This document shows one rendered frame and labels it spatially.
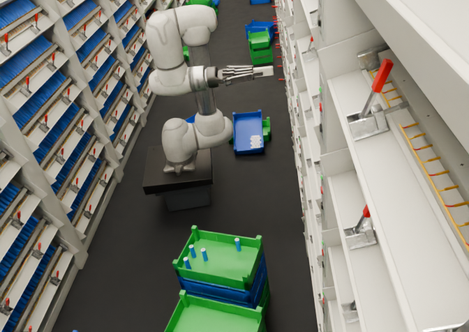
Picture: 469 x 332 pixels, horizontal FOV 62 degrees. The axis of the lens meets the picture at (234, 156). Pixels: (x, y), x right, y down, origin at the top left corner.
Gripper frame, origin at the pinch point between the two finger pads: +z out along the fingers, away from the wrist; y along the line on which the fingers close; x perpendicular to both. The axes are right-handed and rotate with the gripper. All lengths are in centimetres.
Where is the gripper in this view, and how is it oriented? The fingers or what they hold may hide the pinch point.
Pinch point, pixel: (263, 71)
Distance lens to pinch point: 142.6
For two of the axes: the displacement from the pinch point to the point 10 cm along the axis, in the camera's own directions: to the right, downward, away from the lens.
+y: -0.5, 6.0, -8.0
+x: -1.4, -8.0, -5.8
